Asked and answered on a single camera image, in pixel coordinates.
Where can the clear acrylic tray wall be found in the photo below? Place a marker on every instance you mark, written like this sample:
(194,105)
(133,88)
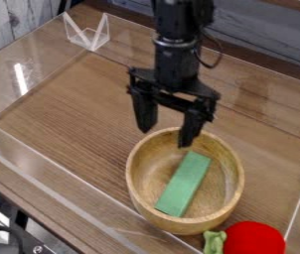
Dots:
(89,219)

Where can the brown wooden bowl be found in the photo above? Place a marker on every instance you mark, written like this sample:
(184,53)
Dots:
(152,163)

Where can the small green toy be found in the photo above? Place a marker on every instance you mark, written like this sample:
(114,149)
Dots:
(215,241)

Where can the black table frame bracket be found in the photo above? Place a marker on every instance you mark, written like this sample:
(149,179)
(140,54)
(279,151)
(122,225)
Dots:
(18,241)

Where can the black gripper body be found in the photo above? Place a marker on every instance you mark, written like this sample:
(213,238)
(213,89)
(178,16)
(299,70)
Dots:
(172,81)

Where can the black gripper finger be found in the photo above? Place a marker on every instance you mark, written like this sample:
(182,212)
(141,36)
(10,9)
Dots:
(145,110)
(193,123)

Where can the green rectangular block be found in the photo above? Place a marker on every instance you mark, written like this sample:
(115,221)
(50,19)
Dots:
(180,190)

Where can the clear acrylic corner bracket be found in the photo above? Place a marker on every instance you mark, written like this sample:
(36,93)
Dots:
(89,38)

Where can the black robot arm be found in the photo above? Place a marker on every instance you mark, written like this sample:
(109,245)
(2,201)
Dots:
(180,21)

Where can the red plush ball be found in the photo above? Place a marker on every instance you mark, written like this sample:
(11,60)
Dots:
(251,237)

